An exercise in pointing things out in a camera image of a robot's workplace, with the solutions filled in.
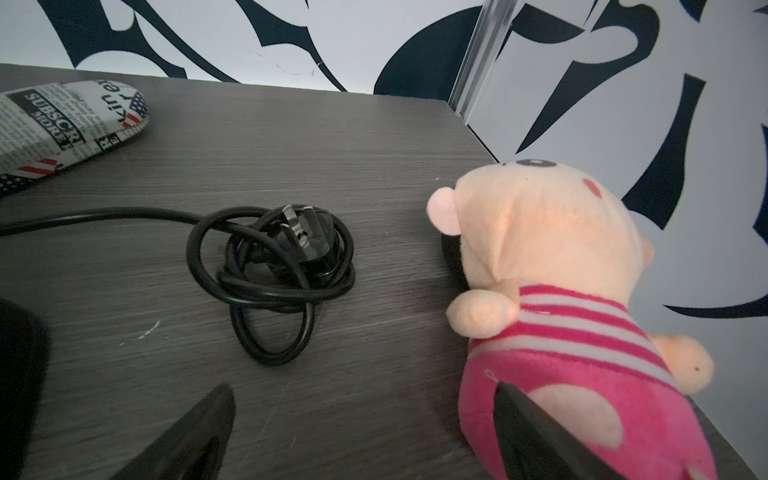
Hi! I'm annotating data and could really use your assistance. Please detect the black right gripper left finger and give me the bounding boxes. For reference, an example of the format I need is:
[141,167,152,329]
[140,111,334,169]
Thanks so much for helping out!
[112,383,236,480]

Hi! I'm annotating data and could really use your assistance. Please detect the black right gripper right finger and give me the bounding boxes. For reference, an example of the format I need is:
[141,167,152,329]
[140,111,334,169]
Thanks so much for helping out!
[493,382,622,480]

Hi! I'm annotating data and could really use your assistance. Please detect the black coffee machine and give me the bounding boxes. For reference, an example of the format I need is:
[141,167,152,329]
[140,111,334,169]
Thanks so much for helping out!
[1,300,50,479]

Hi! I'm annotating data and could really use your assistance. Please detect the pink plush pig toy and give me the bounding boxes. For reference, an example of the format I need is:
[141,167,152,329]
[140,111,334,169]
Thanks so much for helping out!
[426,159,717,479]

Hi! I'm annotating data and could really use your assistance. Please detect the newspaper print glasses case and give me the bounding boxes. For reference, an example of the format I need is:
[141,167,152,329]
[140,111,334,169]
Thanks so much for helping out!
[1,80,149,197]

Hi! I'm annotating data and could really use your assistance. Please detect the black coiled power cable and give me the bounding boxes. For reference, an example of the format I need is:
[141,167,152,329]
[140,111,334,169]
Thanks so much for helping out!
[0,204,357,367]

